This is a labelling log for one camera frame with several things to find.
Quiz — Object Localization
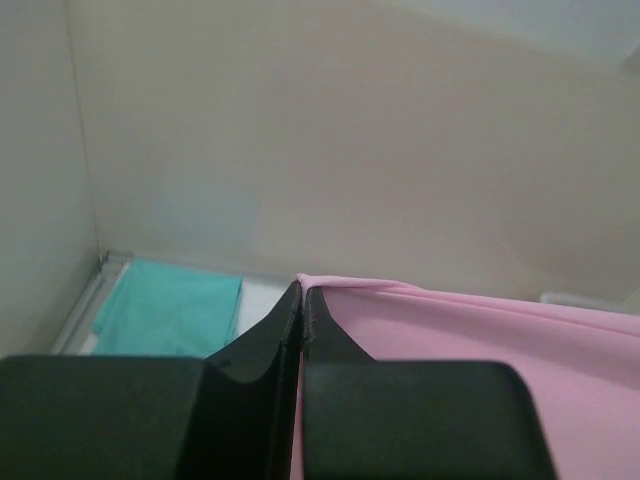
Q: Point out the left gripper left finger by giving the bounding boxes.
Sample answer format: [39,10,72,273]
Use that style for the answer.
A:
[179,281,303,479]

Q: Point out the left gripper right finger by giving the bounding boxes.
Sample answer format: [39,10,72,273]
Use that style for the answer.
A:
[302,287,375,363]

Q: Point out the pink t shirt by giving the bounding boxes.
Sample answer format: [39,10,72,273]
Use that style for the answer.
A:
[289,272,640,480]

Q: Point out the teal folded t shirt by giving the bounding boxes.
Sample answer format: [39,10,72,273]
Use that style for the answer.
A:
[92,259,243,358]

